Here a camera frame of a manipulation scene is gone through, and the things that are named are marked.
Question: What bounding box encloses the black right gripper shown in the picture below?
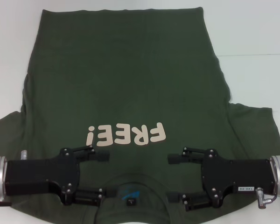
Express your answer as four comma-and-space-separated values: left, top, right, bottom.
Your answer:
167, 146, 279, 212

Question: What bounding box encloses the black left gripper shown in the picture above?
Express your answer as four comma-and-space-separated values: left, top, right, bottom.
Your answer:
4, 145, 119, 206

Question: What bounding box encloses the dark green FREE t-shirt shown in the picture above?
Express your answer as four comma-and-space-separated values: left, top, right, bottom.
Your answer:
0, 7, 280, 224

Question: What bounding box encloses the silver elbow cable plug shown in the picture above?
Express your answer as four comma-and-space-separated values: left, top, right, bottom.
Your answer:
255, 186, 279, 209

